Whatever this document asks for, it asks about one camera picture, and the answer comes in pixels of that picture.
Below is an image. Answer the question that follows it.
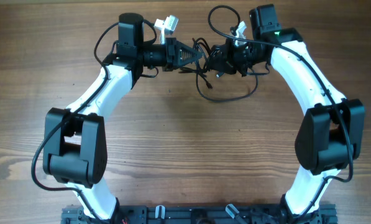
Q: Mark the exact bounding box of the black USB cable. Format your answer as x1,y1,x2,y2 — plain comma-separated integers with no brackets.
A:
178,37,259,103

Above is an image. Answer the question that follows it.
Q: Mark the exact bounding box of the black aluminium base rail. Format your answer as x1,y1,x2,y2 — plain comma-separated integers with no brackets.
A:
60,204,338,224

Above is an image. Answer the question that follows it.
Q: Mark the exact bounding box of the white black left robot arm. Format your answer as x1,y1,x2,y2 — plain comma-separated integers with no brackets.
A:
35,13,201,223

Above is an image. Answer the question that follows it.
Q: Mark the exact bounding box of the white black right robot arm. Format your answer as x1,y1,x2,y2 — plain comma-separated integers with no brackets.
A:
207,4,365,220

